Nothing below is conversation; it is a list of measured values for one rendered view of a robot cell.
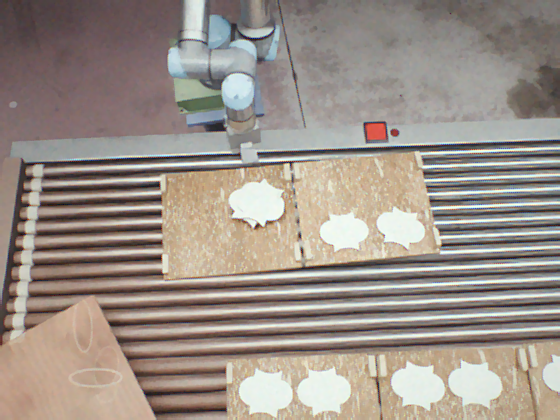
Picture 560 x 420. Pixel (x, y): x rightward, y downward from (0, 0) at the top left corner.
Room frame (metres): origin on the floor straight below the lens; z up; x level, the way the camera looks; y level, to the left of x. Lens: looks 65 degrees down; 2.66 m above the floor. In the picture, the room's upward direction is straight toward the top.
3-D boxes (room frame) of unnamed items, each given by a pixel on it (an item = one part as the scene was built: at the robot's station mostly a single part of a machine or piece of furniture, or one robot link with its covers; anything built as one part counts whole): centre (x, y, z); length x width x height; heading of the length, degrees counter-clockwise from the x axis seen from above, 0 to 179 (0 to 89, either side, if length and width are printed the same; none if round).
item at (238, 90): (0.89, 0.09, 1.41); 0.09 x 0.08 x 0.11; 177
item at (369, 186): (0.81, -0.27, 0.93); 0.41 x 0.35 x 0.02; 96
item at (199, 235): (0.77, 0.15, 0.93); 0.41 x 0.35 x 0.02; 96
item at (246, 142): (0.86, 0.09, 1.25); 0.12 x 0.09 x 0.16; 15
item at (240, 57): (0.98, 0.11, 1.41); 0.11 x 0.11 x 0.08; 87
